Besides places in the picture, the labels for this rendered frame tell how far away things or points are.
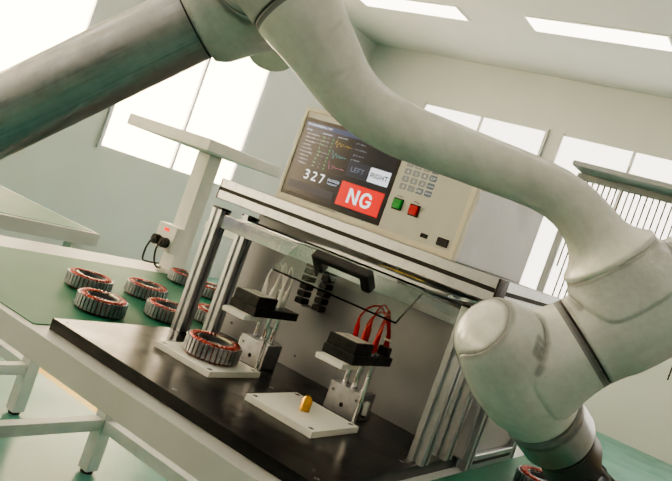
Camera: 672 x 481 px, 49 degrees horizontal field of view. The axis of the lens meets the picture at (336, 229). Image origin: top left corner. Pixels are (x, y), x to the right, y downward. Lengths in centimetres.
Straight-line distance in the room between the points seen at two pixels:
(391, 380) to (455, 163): 81
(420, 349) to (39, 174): 531
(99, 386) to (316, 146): 64
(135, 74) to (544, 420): 64
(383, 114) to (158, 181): 653
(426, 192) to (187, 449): 63
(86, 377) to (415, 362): 62
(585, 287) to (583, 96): 743
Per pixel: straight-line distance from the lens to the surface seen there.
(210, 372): 135
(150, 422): 119
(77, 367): 132
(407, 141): 77
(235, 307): 148
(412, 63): 910
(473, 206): 134
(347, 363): 132
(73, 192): 673
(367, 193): 144
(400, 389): 150
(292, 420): 124
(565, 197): 78
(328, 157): 151
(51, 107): 101
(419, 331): 148
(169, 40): 97
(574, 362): 78
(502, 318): 76
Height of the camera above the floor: 113
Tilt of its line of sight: 1 degrees down
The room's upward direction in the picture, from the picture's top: 20 degrees clockwise
